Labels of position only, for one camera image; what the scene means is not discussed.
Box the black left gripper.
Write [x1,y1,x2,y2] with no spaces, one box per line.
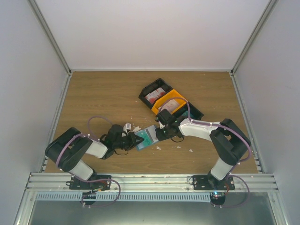
[113,132,144,151]

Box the teal green VIP card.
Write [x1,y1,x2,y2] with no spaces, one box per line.
[136,129,152,149]

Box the teal leather card holder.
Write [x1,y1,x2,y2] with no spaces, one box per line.
[135,125,159,151]

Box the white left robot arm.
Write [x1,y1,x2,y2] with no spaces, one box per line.
[45,124,144,189]

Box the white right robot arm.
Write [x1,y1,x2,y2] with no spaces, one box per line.
[156,109,252,190]

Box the teal card holder stack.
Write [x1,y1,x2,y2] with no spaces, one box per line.
[182,110,195,119]

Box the pink white card stack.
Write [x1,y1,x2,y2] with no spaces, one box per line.
[159,99,180,114]

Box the red white card stack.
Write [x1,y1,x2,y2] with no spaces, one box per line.
[145,87,166,104]

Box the black storage bin with cards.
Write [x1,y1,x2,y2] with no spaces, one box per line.
[139,78,173,109]

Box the black storage bin with holders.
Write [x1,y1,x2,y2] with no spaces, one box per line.
[173,102,204,120]

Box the yellow storage bin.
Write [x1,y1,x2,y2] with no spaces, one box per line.
[151,89,186,115]

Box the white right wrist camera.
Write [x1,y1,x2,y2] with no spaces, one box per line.
[158,120,165,129]

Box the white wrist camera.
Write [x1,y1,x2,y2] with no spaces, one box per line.
[123,123,132,134]
[158,120,165,129]

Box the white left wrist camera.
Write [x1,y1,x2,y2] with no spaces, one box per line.
[123,123,132,134]

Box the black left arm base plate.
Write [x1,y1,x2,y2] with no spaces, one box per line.
[66,173,112,206]

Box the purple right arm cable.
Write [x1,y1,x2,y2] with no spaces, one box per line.
[156,97,253,209]

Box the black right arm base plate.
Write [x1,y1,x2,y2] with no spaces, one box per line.
[188,174,235,206]

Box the grey slotted cable duct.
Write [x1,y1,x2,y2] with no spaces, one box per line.
[36,192,210,203]

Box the aluminium mounting rail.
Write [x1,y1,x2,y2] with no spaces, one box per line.
[25,173,278,193]

